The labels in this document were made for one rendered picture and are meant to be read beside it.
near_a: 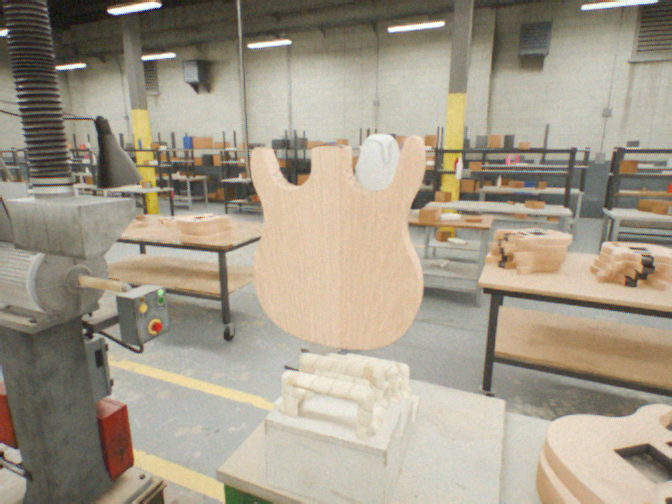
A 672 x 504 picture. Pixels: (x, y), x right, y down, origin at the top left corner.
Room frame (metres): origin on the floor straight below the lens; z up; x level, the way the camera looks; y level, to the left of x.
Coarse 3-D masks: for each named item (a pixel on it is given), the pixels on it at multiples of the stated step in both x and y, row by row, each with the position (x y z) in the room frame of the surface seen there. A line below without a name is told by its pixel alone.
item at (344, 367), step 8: (304, 360) 0.84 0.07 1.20; (312, 360) 0.84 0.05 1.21; (320, 360) 0.83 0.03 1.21; (328, 360) 0.83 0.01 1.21; (336, 360) 0.83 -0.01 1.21; (344, 360) 0.83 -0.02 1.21; (312, 368) 0.84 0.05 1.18; (320, 368) 0.83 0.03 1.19; (328, 368) 0.82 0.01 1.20; (336, 368) 0.81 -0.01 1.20; (344, 368) 0.81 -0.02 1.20; (352, 368) 0.80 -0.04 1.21; (360, 368) 0.80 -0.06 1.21; (368, 368) 0.80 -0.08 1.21; (376, 368) 0.79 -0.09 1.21; (352, 376) 0.81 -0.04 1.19; (360, 376) 0.79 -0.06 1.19; (368, 376) 0.79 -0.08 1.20; (376, 376) 0.78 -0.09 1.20
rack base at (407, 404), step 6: (402, 402) 0.95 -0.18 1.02; (408, 402) 0.95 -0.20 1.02; (402, 408) 0.93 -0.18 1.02; (408, 408) 0.93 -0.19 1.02; (402, 414) 0.90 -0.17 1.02; (408, 414) 0.91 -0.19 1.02; (402, 420) 0.88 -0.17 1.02; (408, 420) 0.91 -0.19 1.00; (402, 426) 0.86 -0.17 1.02; (408, 426) 0.91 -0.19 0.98; (402, 432) 0.84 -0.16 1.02; (408, 432) 0.91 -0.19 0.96; (402, 438) 0.84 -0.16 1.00; (408, 438) 0.92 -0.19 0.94; (402, 444) 0.84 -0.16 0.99; (402, 450) 0.84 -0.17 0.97; (402, 456) 0.85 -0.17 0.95
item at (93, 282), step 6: (84, 276) 1.28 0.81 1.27; (84, 282) 1.26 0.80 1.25; (90, 282) 1.25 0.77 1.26; (96, 282) 1.24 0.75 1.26; (102, 282) 1.23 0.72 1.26; (108, 282) 1.22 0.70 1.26; (114, 282) 1.22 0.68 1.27; (120, 282) 1.22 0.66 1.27; (102, 288) 1.23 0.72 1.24; (108, 288) 1.22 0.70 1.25; (114, 288) 1.20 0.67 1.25; (120, 288) 1.20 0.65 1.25
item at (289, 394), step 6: (282, 378) 0.78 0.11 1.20; (282, 384) 0.77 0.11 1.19; (282, 390) 0.77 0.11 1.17; (288, 390) 0.77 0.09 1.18; (294, 390) 0.77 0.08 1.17; (282, 396) 0.77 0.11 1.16; (288, 396) 0.77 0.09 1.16; (294, 396) 0.77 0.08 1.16; (282, 402) 0.77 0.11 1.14; (288, 402) 0.77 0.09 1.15; (294, 402) 0.77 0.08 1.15; (288, 408) 0.77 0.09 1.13; (294, 408) 0.77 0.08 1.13; (288, 414) 0.77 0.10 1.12; (294, 414) 0.77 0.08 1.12; (288, 420) 0.77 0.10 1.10; (294, 420) 0.77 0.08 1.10
